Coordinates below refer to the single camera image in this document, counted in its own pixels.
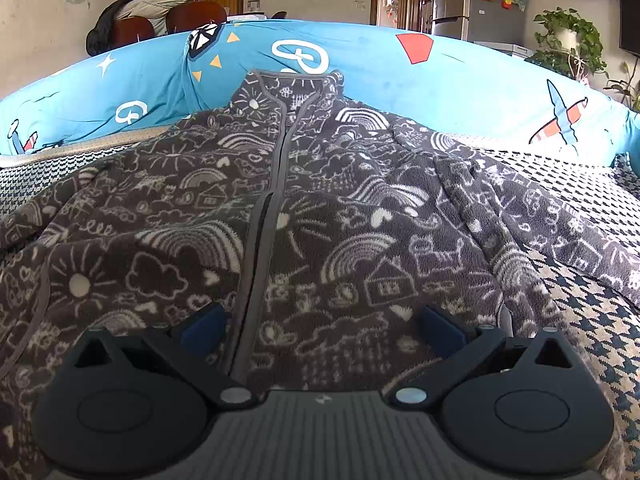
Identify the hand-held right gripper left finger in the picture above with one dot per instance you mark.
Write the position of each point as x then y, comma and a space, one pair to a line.
205, 327

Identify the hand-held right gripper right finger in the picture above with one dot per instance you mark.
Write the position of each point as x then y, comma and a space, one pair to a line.
440, 330

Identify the grey patterned fleece jacket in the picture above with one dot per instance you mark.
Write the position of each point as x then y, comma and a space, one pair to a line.
325, 210

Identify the houndstooth sofa cover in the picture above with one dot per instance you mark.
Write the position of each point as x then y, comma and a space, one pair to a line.
590, 310

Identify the blue cartoon-print quilt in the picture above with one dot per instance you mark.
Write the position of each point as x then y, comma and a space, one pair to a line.
375, 65

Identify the white chest freezer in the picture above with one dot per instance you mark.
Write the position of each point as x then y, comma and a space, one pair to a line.
505, 49

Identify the brown wooden chair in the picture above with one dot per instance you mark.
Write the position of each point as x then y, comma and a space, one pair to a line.
132, 32
197, 15

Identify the long-leaf potted plant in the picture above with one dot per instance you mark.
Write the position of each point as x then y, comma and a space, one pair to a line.
625, 87

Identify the silver fridge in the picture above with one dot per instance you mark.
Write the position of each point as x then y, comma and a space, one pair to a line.
450, 15

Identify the table with white cloth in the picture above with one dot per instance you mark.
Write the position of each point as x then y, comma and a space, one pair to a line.
255, 16

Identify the leafy potted plant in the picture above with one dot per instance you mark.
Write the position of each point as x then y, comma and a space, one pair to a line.
567, 40

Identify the black television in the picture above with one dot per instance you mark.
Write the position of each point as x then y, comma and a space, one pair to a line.
631, 15

